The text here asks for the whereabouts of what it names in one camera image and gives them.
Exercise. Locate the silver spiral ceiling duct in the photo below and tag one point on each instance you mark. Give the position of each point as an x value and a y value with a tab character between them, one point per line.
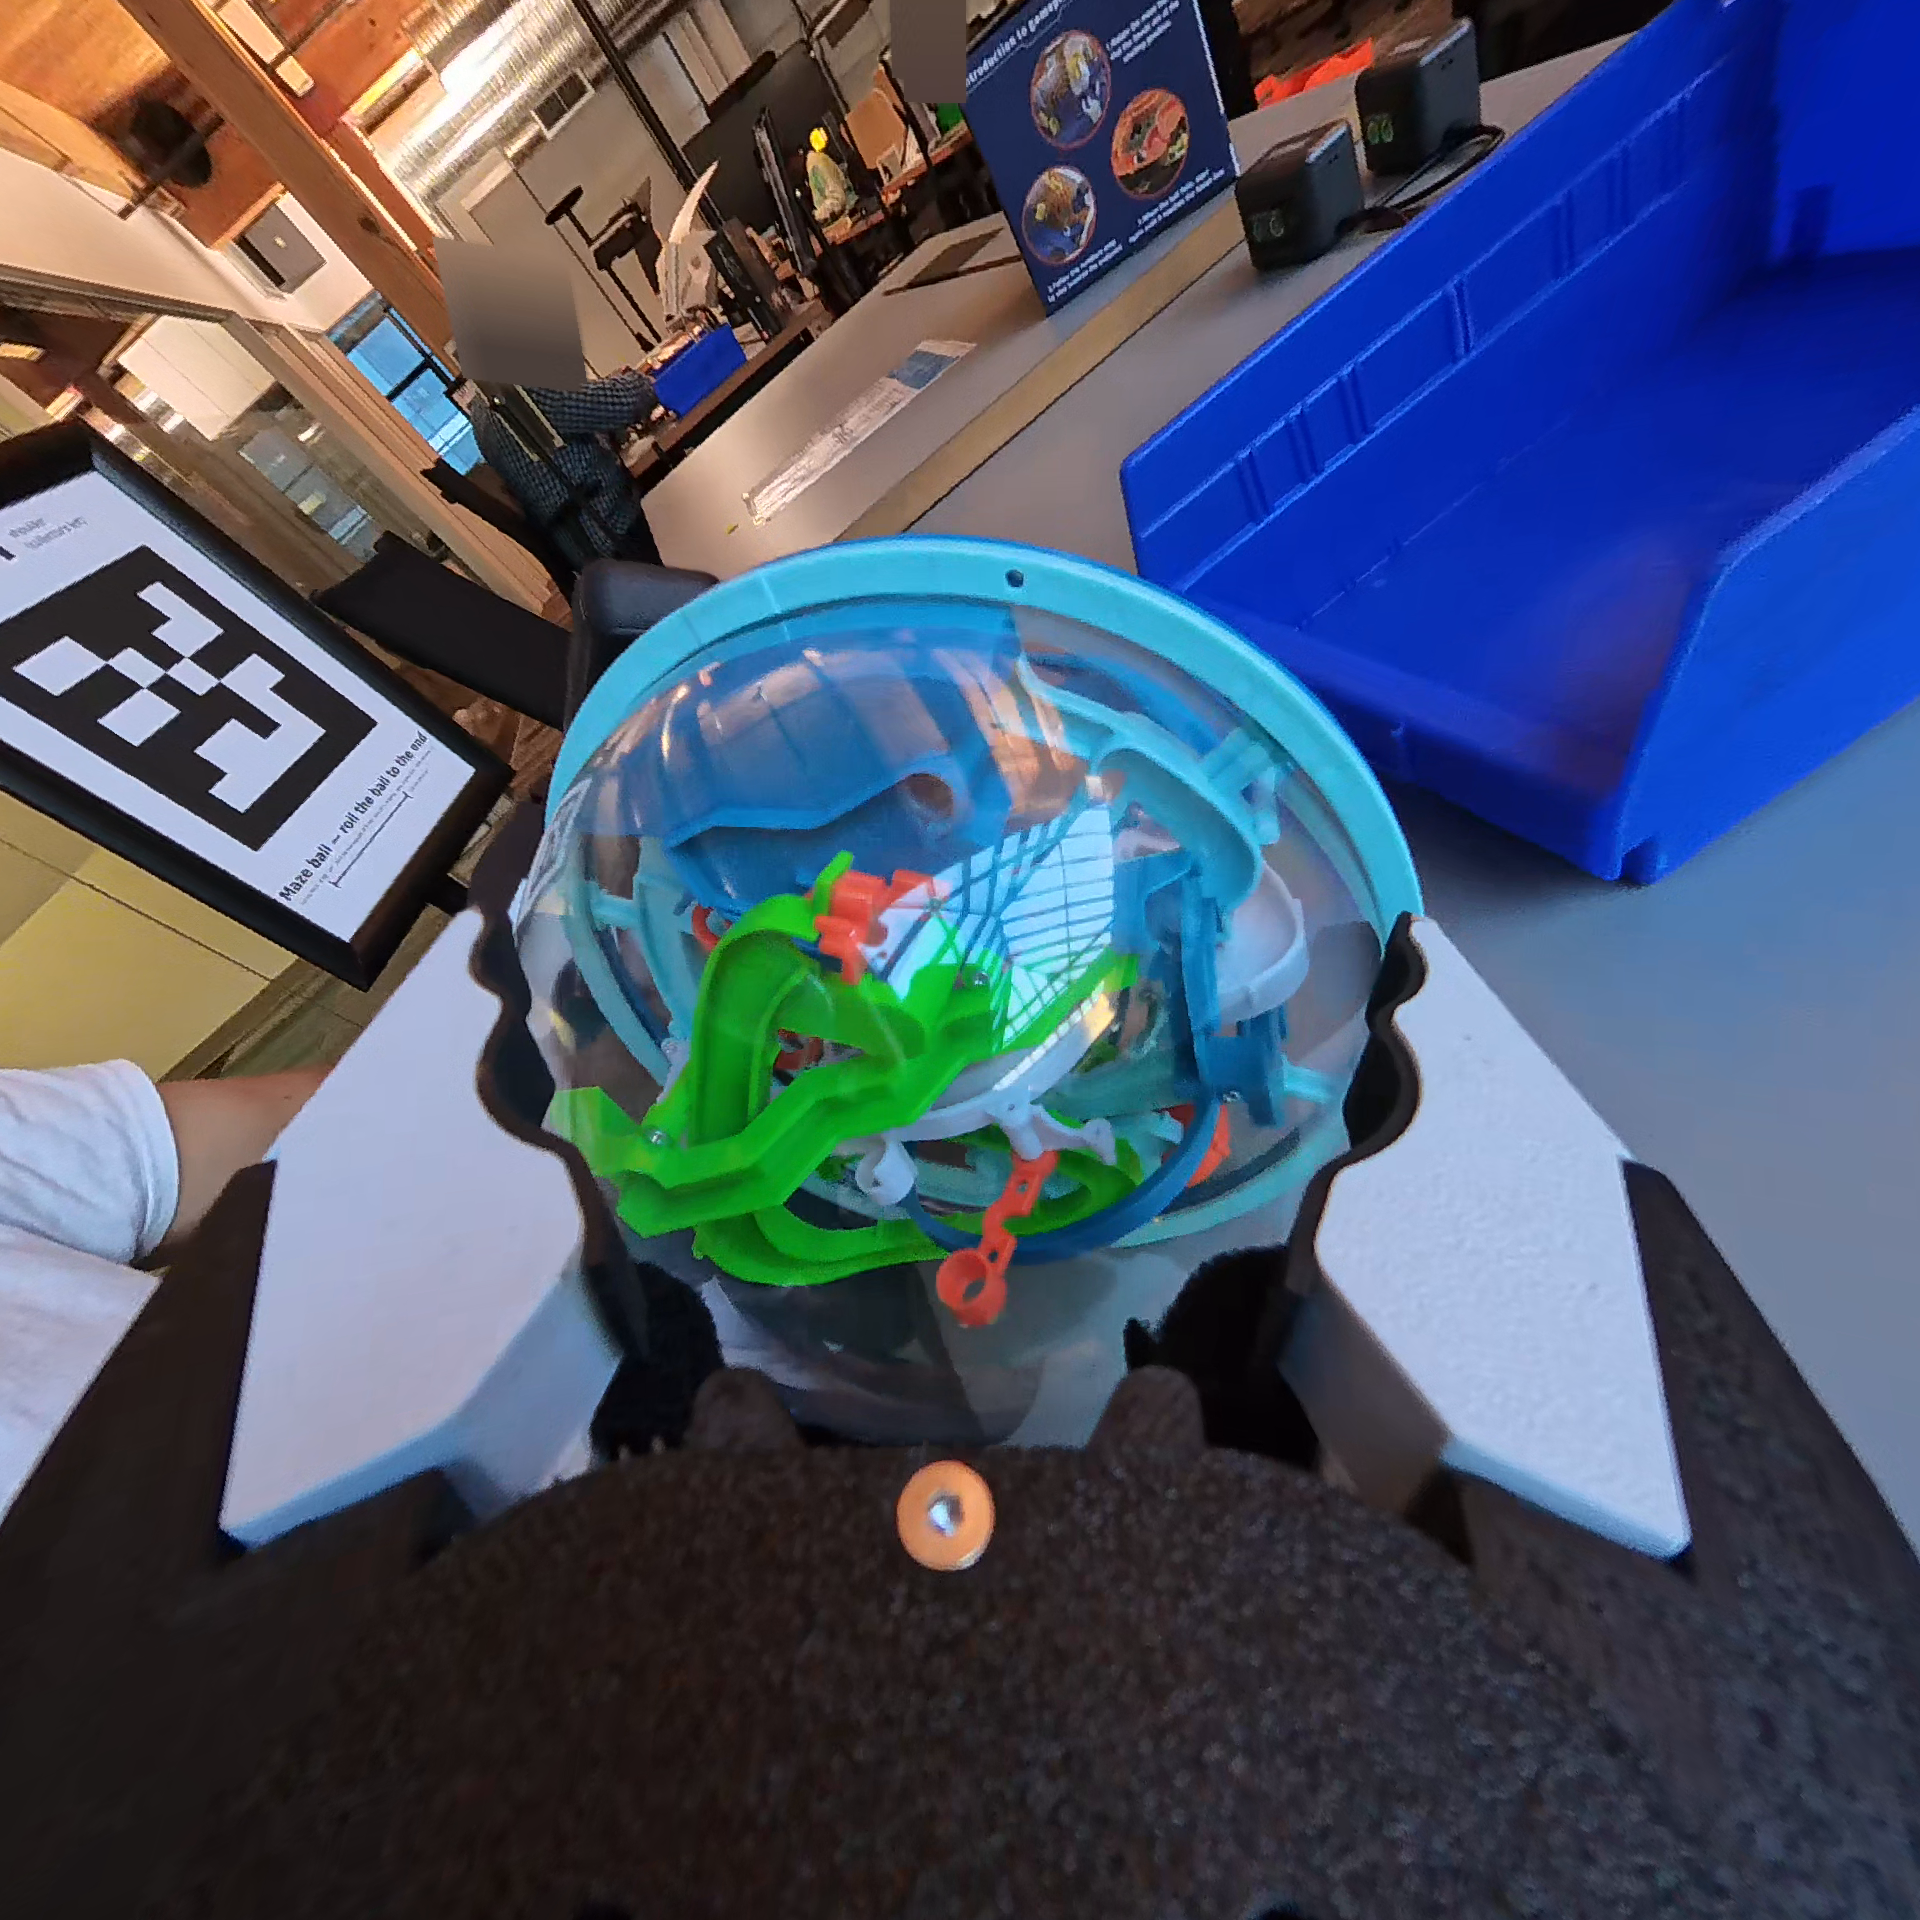
599	61

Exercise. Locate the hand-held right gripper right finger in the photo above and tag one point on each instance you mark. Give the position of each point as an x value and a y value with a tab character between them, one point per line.
1483	1245

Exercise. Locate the dark blue maze ball box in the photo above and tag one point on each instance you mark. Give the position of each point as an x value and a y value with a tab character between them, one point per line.
1103	149

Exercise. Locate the person's left forearm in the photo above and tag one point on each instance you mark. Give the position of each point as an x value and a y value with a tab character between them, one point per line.
241	1155

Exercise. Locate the clear plastic maze ball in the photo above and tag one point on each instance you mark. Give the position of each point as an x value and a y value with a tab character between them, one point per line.
960	932

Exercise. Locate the large blue plastic bin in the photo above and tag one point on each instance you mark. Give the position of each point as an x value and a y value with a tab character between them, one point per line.
1575	495

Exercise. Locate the small blue plastic bin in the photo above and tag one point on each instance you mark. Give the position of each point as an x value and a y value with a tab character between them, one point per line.
702	373

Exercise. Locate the printed paper sheet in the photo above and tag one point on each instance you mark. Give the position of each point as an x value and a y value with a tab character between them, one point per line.
863	428

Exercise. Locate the black framed marker sign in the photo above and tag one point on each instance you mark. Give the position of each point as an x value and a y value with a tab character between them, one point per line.
225	704

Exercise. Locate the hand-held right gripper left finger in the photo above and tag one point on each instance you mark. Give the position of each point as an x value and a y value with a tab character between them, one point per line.
390	1231

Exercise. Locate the small black box device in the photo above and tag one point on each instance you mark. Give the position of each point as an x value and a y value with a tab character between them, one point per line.
1299	195
1418	100

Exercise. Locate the person's white t-shirt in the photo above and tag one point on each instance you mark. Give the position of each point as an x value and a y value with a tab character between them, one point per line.
66	1202

